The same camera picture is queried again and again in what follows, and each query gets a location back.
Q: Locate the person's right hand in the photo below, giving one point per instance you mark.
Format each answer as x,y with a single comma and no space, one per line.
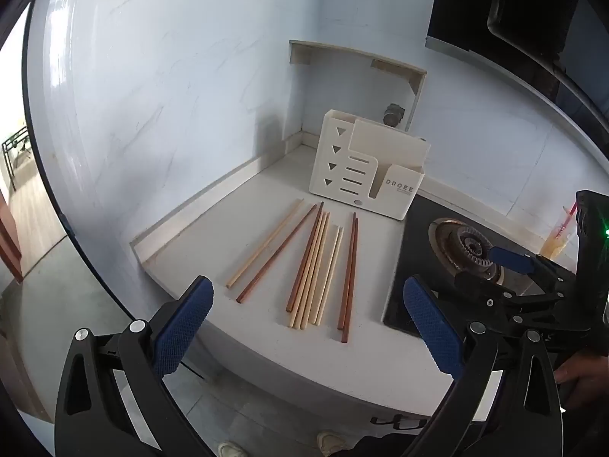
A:
590,374

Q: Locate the white utensil organizer box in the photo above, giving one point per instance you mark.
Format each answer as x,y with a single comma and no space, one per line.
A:
368,165

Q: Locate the plastic drink cup with straw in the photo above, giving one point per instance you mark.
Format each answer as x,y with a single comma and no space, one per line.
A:
561,234

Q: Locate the metal gas valve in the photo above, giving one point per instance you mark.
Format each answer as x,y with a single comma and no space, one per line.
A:
393,115

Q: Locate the wooden wall shelf frame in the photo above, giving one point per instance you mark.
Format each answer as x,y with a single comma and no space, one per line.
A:
352,81

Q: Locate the pale short chopstick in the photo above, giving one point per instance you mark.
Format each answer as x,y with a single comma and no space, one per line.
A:
324,273
329,274

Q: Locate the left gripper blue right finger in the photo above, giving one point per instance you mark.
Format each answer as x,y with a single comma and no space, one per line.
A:
442,340

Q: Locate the black glass cooktop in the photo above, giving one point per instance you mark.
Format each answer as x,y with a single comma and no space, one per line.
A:
468,298

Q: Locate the range hood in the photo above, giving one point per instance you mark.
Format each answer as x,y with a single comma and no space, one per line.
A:
558,47

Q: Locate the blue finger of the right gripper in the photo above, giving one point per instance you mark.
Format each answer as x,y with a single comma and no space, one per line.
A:
521,264

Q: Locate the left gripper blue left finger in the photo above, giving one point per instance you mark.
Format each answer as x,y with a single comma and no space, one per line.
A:
176,324

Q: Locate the light bamboo chopstick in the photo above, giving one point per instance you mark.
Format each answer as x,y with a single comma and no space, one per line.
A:
315,275
299,318
301,290

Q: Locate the gas stove burner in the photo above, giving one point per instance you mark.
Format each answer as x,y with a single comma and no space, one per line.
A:
461,247

